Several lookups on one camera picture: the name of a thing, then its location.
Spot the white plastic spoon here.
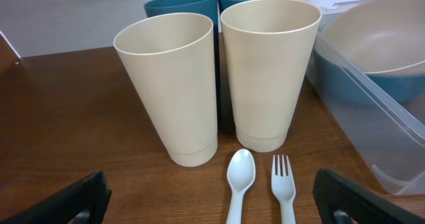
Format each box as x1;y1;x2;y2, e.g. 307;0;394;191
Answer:
226;149;256;224

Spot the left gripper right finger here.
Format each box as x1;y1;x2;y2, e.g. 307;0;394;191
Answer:
313;169;424;224

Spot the beige cup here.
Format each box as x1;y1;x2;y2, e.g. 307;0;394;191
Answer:
220;0;322;152
113;13;218;167

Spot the white plastic fork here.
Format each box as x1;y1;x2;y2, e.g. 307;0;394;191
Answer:
271;155;296;224

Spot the clear plastic container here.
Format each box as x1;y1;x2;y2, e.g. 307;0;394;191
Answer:
307;18;424;195

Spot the left blue cup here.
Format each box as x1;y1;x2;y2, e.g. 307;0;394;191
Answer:
143;0;220;116

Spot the blue bowl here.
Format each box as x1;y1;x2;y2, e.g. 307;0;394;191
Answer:
313;50;424;106

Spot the cream bowl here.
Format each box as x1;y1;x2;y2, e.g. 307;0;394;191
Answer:
321;0;424;76

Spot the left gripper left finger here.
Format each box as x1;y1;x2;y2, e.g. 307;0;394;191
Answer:
1;171;112;224

